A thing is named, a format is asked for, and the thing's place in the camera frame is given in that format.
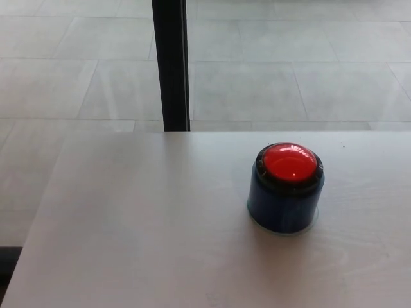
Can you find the red button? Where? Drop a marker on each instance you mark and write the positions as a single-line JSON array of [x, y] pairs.
[[289, 167]]

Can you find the black vertical post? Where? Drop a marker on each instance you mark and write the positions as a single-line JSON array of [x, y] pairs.
[[171, 64]]

